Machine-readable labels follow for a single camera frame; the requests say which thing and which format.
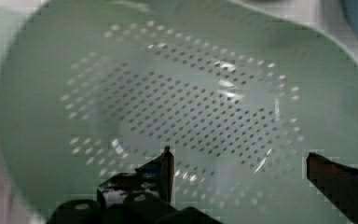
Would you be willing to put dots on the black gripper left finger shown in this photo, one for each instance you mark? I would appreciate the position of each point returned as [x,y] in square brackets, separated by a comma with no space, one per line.
[141,197]

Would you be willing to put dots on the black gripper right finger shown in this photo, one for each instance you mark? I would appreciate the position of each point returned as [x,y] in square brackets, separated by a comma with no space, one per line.
[337,182]

